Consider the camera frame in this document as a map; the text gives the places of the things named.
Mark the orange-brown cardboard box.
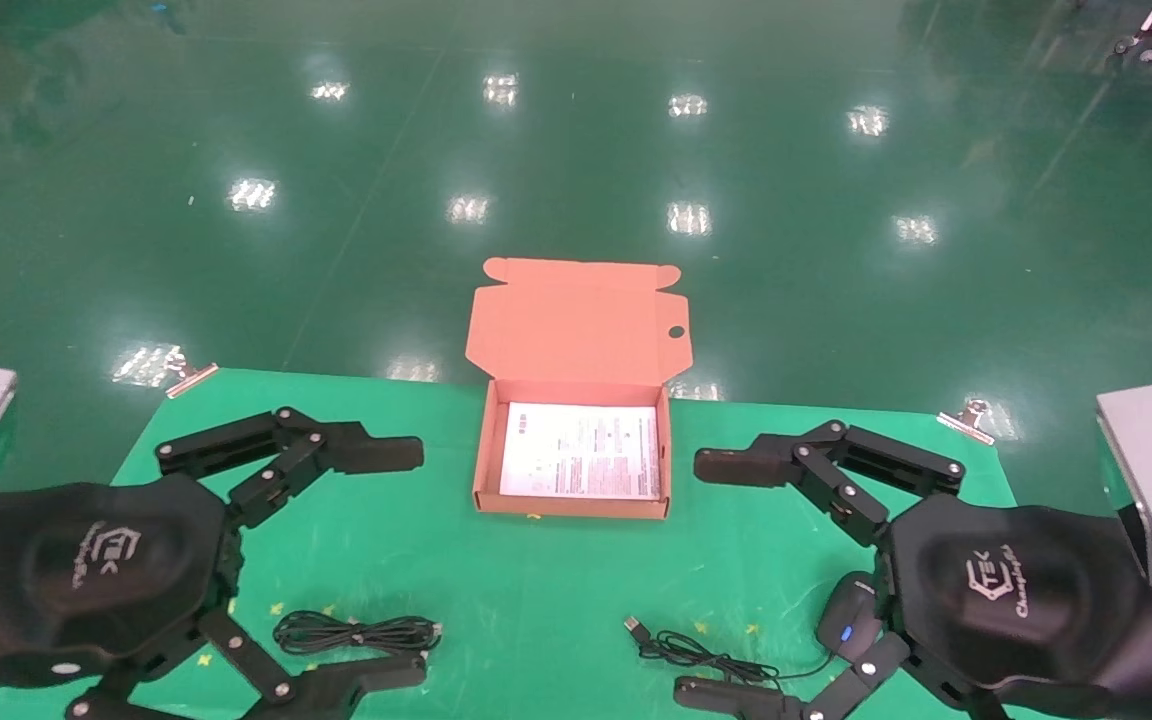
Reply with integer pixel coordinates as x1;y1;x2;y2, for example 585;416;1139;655
464;257;694;521

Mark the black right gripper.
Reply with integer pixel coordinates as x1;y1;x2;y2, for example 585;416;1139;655
692;419;1152;693

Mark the metal binder clip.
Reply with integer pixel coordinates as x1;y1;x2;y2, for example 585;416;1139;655
165;359;221;400
937;397;998;447

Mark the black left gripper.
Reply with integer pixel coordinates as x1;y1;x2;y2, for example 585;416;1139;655
0;406;430;720

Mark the white printed paper leaflet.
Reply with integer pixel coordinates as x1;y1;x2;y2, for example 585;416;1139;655
499;402;661;501

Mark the mouse USB cable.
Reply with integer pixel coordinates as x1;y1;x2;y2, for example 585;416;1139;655
622;570;886;693

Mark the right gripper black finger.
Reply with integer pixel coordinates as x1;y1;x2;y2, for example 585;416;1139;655
673;630;1017;720

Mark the green table cloth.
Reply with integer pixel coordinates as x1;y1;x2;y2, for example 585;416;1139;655
0;367;1037;720

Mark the black data cable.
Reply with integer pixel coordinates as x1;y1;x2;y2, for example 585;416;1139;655
272;609;443;659

